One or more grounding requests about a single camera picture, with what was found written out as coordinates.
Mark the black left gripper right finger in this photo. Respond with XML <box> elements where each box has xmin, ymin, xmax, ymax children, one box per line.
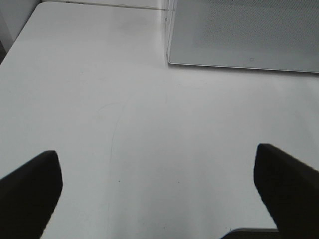
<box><xmin>253</xmin><ymin>143</ymin><xmax>319</xmax><ymax>239</ymax></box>

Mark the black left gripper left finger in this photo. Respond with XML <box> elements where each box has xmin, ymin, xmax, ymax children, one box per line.
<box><xmin>0</xmin><ymin>150</ymin><xmax>63</xmax><ymax>239</ymax></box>

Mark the white microwave oven body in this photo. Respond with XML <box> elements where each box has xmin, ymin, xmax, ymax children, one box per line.
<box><xmin>163</xmin><ymin>0</ymin><xmax>319</xmax><ymax>74</ymax></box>

